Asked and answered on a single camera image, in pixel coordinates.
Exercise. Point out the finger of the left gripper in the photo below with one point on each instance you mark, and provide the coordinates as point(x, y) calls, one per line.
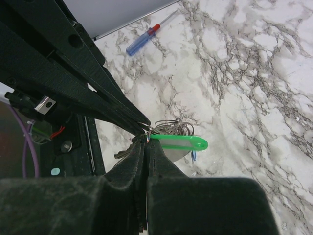
point(22, 62)
point(50, 29)

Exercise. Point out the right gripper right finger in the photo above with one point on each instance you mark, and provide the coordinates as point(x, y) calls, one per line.
point(180, 205)

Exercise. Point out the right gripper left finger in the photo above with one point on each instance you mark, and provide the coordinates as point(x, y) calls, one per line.
point(112, 204)

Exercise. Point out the silver metal key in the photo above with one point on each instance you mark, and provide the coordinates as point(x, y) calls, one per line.
point(124, 153)

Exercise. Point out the red blue screwdriver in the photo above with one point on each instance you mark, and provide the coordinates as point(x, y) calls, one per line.
point(148, 35)

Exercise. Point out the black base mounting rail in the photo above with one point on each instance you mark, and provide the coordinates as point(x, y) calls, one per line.
point(74, 152)

